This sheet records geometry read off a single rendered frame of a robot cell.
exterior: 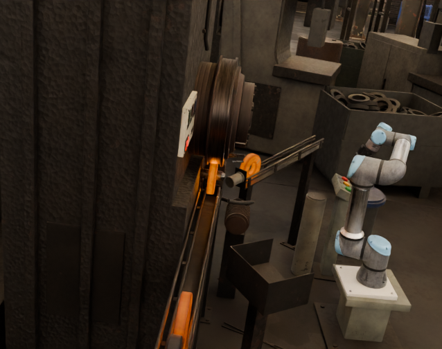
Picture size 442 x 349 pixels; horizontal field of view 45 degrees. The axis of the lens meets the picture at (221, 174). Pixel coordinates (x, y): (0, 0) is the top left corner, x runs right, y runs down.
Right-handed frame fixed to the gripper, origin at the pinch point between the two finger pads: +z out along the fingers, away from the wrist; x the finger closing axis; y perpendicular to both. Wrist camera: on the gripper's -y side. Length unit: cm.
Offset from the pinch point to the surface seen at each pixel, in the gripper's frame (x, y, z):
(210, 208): 63, 71, 26
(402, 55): -318, -78, -61
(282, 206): -95, 3, 72
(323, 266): -2, -15, 58
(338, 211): -2.5, -3.5, 21.9
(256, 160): 15, 56, 11
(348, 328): 58, -21, 54
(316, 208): 2.4, 9.8, 24.6
